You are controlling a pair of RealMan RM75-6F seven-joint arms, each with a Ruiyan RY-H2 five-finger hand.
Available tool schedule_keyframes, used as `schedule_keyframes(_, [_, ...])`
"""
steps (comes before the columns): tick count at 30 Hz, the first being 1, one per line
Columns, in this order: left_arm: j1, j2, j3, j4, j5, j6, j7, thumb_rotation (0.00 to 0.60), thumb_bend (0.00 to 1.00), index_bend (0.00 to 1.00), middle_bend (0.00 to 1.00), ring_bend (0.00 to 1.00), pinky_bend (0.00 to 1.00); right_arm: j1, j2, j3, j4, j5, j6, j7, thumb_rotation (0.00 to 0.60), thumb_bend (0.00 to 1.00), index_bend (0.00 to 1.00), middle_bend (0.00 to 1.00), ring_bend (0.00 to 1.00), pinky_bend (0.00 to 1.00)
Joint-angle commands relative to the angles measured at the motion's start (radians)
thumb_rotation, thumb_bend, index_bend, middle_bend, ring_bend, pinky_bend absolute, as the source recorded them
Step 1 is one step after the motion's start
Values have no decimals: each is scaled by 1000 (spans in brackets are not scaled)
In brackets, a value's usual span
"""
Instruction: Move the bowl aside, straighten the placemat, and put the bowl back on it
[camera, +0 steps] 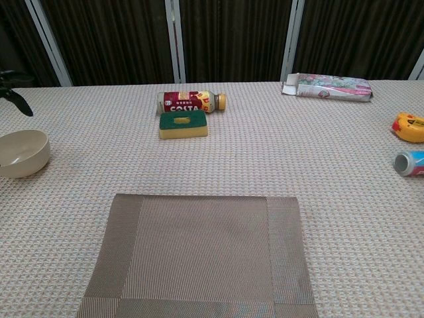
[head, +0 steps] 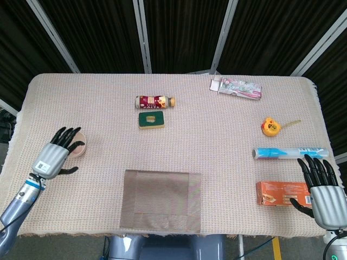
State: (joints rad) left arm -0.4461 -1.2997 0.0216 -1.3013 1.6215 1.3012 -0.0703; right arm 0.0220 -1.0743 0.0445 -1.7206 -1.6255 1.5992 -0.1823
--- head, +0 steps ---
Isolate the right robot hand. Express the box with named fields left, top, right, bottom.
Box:
left=289, top=154, right=347, bottom=231

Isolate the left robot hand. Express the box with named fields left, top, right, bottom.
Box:
left=31, top=126, right=85, bottom=180

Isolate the beige bowl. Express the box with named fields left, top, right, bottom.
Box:
left=66, top=132, right=87, bottom=159

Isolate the brown woven placemat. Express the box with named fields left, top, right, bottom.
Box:
left=120, top=170, right=203, bottom=234

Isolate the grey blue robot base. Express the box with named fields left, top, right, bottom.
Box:
left=108, top=234, right=226, bottom=260

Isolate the orange cardboard box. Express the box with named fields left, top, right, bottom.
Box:
left=256, top=180, right=312, bottom=207

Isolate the beige woven tablecloth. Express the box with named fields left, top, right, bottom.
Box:
left=0, top=73, right=347, bottom=242

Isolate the blue white wrap roll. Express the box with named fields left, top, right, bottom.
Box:
left=252, top=147, right=330, bottom=161

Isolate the yellow tape measure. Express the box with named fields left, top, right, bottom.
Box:
left=261, top=116, right=301, bottom=137

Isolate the green yellow sponge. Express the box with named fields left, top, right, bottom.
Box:
left=138, top=110, right=166, bottom=130

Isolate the dark pleated screen panel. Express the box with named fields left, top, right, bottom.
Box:
left=216, top=0, right=347, bottom=76
left=143, top=0, right=232, bottom=74
left=0, top=0, right=74, bottom=109
left=301, top=27, right=347, bottom=157
left=37, top=0, right=144, bottom=74

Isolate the Costa coffee bottle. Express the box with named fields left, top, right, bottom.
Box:
left=134, top=95, right=176, bottom=110

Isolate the floral printed carton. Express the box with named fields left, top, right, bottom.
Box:
left=209, top=76, right=263, bottom=101

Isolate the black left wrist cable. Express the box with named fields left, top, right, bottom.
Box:
left=0, top=173, right=46, bottom=239

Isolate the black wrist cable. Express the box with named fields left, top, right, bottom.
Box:
left=0, top=173, right=46, bottom=239
left=323, top=229, right=347, bottom=260

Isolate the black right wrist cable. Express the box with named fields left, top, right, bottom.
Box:
left=323, top=229, right=347, bottom=260

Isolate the black equipment with cables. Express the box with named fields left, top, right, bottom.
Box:
left=0, top=109, right=16, bottom=145

